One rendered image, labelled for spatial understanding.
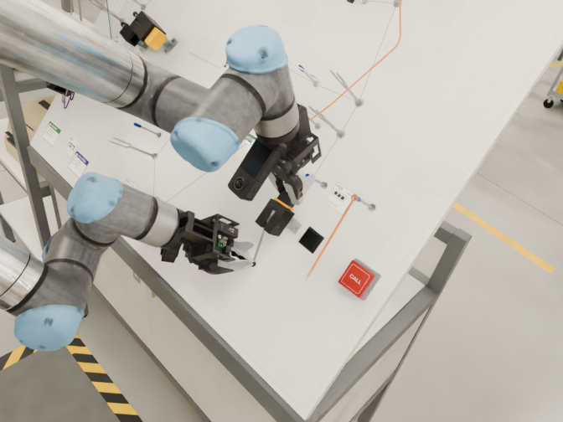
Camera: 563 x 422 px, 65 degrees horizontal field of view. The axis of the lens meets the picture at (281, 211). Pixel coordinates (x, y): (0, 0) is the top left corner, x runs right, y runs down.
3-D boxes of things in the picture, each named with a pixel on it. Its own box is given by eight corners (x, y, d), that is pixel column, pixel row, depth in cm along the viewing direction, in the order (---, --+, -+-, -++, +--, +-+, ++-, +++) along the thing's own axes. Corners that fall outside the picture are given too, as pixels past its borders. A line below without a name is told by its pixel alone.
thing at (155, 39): (163, 33, 110) (154, 26, 107) (167, 38, 109) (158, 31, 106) (152, 47, 111) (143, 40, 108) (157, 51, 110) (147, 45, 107)
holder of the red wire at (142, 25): (159, 20, 121) (129, -3, 112) (183, 45, 116) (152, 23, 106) (148, 34, 123) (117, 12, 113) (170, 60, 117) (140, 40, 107)
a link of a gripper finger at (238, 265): (267, 274, 85) (231, 260, 79) (246, 279, 88) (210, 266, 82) (269, 259, 86) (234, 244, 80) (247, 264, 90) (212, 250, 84)
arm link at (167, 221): (127, 244, 72) (136, 199, 75) (152, 253, 75) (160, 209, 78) (153, 234, 67) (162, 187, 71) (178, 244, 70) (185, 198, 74)
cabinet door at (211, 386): (266, 491, 115) (291, 415, 91) (147, 351, 142) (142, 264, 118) (273, 483, 117) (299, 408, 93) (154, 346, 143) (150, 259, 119)
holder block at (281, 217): (265, 224, 89) (254, 221, 85) (280, 202, 88) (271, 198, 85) (279, 237, 87) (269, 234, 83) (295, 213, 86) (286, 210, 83)
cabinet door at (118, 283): (148, 349, 142) (142, 262, 118) (66, 254, 169) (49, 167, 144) (153, 346, 143) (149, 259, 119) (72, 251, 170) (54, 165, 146)
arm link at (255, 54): (206, 54, 56) (245, 12, 58) (230, 114, 65) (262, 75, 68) (256, 71, 52) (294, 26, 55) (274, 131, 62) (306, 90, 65)
